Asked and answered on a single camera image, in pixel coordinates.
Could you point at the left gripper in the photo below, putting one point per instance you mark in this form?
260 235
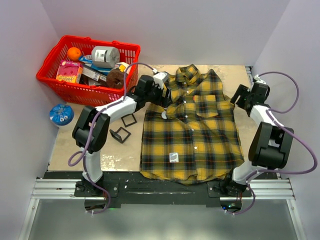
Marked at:
164 101

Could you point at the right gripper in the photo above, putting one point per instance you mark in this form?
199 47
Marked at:
242 91

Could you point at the round green white brooch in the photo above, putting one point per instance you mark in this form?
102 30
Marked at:
163 115

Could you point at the yellow plaid shirt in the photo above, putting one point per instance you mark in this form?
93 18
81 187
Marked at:
199 140

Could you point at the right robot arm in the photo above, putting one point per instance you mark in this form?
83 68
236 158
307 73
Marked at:
270 146

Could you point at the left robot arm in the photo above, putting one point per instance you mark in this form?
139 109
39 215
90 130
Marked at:
91 129

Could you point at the black brooch display stand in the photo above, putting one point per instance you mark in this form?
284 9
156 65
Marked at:
120 135

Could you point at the white paper cup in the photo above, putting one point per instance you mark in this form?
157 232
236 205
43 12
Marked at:
122 67

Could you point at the brown chocolate donut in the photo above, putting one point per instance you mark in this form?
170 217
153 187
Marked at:
115 78

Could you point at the blue white flat box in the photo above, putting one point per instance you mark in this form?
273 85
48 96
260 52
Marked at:
96 74

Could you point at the grey cylindrical can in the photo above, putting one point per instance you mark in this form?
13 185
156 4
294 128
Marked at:
105 56

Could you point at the red plastic shopping basket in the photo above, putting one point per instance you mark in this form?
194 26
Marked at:
81 82

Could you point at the pink snack box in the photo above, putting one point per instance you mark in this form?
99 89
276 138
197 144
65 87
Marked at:
69 71

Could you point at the orange fruit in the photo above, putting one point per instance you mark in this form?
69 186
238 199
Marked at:
74 53

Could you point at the blue lidded plastic tub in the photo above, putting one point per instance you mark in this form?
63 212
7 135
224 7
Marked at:
62 116

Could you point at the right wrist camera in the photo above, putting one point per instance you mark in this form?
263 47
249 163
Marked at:
257 79

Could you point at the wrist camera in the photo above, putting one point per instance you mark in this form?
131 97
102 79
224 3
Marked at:
160 78
257 79

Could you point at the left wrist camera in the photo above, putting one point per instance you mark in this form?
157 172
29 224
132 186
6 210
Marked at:
160 78

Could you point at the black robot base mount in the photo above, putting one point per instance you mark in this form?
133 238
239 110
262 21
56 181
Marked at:
131 188

